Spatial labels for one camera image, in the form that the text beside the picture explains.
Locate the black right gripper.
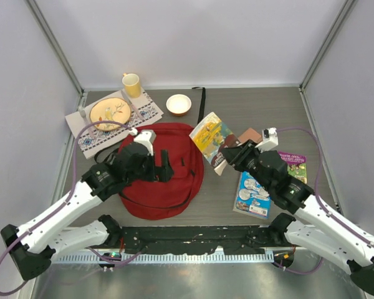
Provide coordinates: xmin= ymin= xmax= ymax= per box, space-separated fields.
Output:
xmin=220 ymin=139 xmax=272 ymax=192

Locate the red student backpack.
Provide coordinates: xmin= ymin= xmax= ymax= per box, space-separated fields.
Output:
xmin=108 ymin=122 xmax=204 ymax=220

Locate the yellow teal paperback book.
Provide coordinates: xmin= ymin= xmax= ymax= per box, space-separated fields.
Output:
xmin=189 ymin=112 xmax=240 ymax=176

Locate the blue comic paperback book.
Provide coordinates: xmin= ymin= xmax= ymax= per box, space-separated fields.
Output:
xmin=233 ymin=172 xmax=271 ymax=219

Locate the purple treehouse paperback book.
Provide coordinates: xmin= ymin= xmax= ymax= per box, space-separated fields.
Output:
xmin=278 ymin=151 xmax=307 ymax=184

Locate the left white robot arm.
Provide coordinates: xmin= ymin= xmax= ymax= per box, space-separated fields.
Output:
xmin=0 ymin=139 xmax=173 ymax=281

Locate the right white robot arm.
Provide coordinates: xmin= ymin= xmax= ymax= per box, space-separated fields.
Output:
xmin=221 ymin=142 xmax=374 ymax=296

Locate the patterned cloth placemat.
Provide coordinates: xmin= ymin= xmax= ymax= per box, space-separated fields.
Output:
xmin=65 ymin=90 xmax=163 ymax=159

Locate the orange white bowl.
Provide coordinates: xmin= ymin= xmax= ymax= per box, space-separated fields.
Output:
xmin=166 ymin=94 xmax=192 ymax=116

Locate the yellow bird plate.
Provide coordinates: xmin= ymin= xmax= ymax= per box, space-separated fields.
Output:
xmin=90 ymin=97 xmax=132 ymax=125

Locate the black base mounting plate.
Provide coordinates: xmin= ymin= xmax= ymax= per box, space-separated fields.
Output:
xmin=84 ymin=225 xmax=300 ymax=255

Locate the yellow mug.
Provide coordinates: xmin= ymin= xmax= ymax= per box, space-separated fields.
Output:
xmin=122 ymin=73 xmax=141 ymax=98

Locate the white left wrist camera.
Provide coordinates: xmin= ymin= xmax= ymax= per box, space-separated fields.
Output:
xmin=128 ymin=128 xmax=156 ymax=156

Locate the pink handled knife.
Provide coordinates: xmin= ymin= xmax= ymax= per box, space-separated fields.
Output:
xmin=121 ymin=89 xmax=145 ymax=121

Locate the aluminium front rail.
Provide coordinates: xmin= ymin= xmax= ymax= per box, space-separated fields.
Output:
xmin=26 ymin=223 xmax=368 ymax=253

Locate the pink handled fork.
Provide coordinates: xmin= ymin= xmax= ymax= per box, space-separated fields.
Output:
xmin=78 ymin=105 xmax=95 ymax=140

